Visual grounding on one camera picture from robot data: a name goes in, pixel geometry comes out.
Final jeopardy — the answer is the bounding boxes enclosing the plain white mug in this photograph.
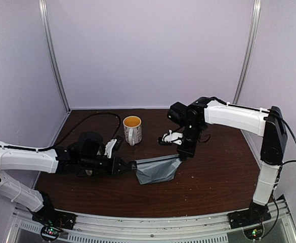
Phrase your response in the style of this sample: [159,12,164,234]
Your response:
[86,170,93,176]

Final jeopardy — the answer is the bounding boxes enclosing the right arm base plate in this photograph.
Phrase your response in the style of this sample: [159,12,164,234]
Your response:
[228,209,272,240]

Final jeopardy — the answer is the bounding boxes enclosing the aluminium corner post right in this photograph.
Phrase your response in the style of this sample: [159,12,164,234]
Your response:
[233,0,262,104]

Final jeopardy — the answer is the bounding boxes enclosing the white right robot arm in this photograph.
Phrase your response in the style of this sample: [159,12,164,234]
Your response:
[161,97,287,215]

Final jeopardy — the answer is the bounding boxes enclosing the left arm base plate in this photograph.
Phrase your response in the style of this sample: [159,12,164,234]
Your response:
[29,210,76,242]

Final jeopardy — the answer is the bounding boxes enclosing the grey zippered pouch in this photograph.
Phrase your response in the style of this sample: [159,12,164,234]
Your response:
[130,154,182,185]

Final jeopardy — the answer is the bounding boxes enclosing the aluminium corner post left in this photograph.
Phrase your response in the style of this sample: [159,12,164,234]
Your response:
[38,0,71,113]

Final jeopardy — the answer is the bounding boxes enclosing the white floral mug yellow inside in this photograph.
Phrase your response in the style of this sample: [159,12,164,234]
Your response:
[123,115,142,146]

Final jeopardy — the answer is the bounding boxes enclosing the aluminium corner post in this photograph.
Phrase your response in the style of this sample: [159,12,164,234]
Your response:
[233,0,262,104]
[38,0,71,113]

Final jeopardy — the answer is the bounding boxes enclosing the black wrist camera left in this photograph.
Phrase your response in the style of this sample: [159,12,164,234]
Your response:
[104,136,123,158]

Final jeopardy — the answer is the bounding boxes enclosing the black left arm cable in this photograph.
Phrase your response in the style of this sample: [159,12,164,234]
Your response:
[36,113,122,152]

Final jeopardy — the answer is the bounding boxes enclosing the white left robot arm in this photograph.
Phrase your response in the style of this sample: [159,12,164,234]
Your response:
[0,132,132,215]

